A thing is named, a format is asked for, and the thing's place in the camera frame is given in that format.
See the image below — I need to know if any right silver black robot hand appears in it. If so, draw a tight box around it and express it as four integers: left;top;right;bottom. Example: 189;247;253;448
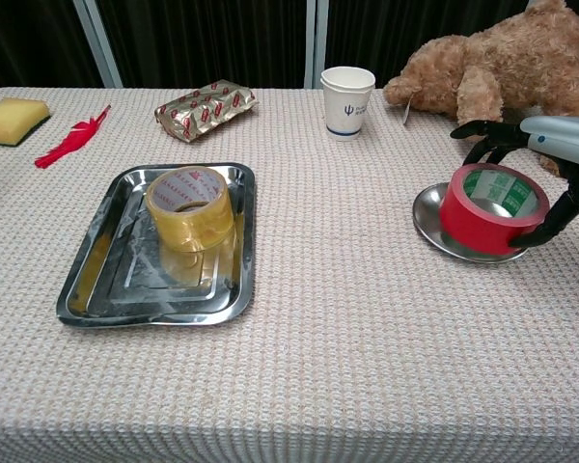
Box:
450;114;579;250

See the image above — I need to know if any red tape roll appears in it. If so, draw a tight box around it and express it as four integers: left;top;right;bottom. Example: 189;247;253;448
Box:
438;163;552;257

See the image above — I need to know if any yellow transparent tape roll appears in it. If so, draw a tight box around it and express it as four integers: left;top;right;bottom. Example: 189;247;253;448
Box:
145;166;235;254

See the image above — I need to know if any brown teddy bear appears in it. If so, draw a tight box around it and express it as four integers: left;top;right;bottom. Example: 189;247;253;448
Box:
382;0;579;180

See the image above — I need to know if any round steel plate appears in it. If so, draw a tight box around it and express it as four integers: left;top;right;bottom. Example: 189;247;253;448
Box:
411;181;532;264

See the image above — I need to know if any black pleated curtain panel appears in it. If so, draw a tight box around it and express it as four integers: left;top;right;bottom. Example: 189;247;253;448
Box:
95;0;316;90
325;0;541;91
0;0;103;94

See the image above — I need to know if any white paper cup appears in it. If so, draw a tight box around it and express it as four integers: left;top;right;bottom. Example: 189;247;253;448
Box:
319;66;376;143

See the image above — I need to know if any beige woven tablecloth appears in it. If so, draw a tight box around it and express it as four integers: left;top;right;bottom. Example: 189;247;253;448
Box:
0;86;579;463

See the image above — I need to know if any silver foil snack packet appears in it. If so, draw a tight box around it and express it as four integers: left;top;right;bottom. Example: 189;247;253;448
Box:
153;79;261;145

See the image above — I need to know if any rectangular steel tray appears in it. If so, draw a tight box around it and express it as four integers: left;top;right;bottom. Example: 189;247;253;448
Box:
56;161;257;329

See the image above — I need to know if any red feather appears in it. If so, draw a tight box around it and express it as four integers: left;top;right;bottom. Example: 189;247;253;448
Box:
33;104;112;170

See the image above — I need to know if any yellow sponge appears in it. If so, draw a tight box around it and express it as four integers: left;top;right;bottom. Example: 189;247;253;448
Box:
0;97;52;147

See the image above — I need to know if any grey aluminium partition post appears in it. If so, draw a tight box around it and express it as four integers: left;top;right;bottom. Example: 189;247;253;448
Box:
71;0;124;90
304;0;330;90

